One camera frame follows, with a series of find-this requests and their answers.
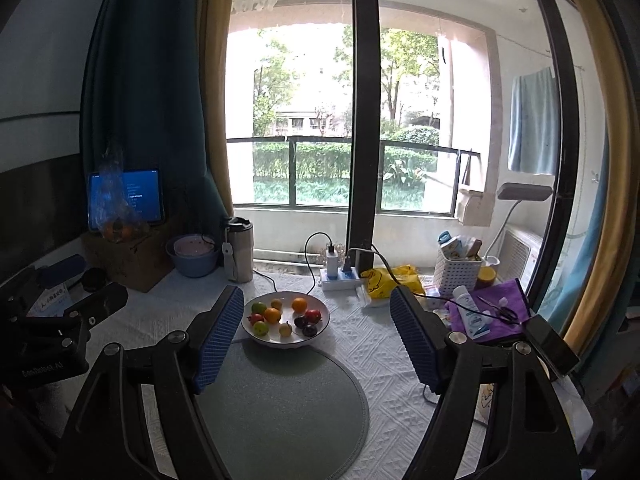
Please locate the black smartphone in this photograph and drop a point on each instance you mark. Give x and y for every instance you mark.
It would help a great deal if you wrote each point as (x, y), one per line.
(552, 347)

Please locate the white desk lamp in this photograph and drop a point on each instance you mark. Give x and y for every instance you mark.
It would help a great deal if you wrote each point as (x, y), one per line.
(525, 191)

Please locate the white paper tag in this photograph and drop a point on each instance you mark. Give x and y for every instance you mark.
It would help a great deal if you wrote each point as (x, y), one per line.
(229, 262)

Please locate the cardboard box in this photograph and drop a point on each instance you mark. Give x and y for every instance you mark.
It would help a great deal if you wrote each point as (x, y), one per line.
(135, 265)

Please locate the large green plum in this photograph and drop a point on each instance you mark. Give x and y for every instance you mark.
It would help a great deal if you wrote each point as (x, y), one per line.
(260, 328)

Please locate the white air conditioner unit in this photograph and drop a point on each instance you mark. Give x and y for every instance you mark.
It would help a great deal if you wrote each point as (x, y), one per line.
(520, 255)

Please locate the white charger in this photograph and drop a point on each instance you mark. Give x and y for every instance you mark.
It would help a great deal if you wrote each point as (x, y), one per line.
(332, 260)

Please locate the clear plastic bag of oranges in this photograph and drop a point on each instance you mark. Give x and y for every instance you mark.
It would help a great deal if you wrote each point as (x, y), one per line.
(117, 230)

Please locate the white printed card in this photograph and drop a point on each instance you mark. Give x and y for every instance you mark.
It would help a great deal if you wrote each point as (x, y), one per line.
(50, 302)

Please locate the black round object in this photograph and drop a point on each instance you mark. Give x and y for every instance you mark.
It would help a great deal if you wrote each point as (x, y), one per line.
(95, 279)

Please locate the balcony railing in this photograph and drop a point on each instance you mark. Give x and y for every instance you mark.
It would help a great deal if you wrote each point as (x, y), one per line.
(320, 140)

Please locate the pink bowl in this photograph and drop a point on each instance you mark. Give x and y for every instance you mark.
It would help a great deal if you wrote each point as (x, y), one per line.
(192, 245)

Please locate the red apple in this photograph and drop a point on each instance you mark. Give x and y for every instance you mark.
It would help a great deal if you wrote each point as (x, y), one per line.
(313, 315)

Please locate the yellow jar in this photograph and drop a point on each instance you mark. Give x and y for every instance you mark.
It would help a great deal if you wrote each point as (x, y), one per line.
(485, 276)

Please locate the dark window frame post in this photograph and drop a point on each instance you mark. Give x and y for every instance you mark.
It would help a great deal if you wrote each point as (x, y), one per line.
(364, 110)

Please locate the purple cloth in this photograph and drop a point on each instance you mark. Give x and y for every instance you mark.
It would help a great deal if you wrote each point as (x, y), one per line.
(505, 295)

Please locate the small tan pear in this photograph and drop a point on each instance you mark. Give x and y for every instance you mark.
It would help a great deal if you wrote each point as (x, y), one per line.
(285, 329)

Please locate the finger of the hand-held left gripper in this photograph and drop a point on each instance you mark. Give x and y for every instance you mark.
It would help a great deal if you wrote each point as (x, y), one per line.
(100, 300)
(60, 270)

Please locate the white woven basket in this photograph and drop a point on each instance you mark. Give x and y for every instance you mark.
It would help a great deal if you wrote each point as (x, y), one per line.
(455, 275)

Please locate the black scissors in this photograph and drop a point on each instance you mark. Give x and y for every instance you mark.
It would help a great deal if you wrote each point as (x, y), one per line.
(502, 310)

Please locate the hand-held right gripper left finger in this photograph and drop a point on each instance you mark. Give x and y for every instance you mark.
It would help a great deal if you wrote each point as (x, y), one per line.
(217, 340)

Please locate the wide yellow curtain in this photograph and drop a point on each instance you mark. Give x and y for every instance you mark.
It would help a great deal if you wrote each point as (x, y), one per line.
(607, 135)

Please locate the white mug with bear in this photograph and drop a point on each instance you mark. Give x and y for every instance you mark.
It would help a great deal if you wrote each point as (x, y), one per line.
(487, 400)

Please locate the black charger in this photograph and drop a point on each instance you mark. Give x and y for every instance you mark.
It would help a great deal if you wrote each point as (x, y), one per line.
(345, 263)

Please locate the dark purple plum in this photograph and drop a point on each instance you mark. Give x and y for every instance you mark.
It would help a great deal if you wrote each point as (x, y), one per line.
(310, 330)
(301, 321)

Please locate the white plate with dark rim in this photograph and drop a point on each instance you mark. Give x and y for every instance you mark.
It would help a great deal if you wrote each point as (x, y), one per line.
(287, 341)

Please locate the tablet with blue screen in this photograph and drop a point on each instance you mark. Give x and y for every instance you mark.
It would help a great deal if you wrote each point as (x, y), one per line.
(142, 195)

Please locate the white blue tube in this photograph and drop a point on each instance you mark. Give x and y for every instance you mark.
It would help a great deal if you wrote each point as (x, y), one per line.
(472, 315)

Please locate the steel thermos jug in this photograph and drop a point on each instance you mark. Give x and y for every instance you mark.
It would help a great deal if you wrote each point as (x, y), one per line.
(242, 255)

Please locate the light blue hanging towel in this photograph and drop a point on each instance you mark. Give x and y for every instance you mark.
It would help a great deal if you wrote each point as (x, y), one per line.
(532, 120)

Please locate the orange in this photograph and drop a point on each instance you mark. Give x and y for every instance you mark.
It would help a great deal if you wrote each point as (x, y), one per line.
(299, 304)
(272, 314)

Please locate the small green plum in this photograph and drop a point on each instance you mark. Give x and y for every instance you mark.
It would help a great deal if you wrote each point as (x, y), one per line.
(258, 306)

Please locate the blue bowl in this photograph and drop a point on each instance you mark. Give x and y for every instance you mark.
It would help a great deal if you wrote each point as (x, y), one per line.
(192, 265)

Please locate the round green placemat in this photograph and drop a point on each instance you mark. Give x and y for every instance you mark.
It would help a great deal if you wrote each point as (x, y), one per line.
(280, 410)

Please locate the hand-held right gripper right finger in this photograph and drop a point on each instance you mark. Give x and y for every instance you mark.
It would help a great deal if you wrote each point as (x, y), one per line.
(415, 340)

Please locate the white power strip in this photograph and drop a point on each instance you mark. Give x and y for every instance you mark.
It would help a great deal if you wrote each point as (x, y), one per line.
(340, 282)

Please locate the narrow yellow curtain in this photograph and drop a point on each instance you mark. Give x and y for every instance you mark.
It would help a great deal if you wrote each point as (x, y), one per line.
(217, 85)

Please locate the small yellow plum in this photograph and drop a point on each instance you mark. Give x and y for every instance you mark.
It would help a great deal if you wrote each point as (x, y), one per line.
(276, 303)

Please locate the teal curtain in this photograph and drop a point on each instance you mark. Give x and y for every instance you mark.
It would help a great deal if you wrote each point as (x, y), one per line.
(150, 85)

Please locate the small blue white carton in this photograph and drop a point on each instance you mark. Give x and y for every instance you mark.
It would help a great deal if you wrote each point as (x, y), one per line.
(450, 246)

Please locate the yellow plastic bag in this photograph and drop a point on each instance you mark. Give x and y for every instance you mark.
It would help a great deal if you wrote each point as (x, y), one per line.
(390, 282)

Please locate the light blue curtain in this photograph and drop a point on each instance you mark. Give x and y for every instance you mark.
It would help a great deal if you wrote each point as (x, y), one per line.
(590, 255)

